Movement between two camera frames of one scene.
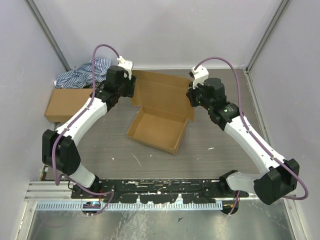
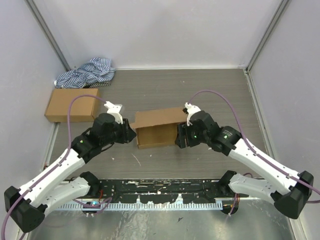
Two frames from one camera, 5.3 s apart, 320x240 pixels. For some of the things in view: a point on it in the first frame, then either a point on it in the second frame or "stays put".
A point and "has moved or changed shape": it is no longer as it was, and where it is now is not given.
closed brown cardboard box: [64, 101] stays put
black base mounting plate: [159, 190] stays put
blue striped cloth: [82, 77] stays put
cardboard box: [165, 109] has moved or changed shape
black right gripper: [191, 92] -> [184, 129]
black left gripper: [131, 83] -> [128, 133]
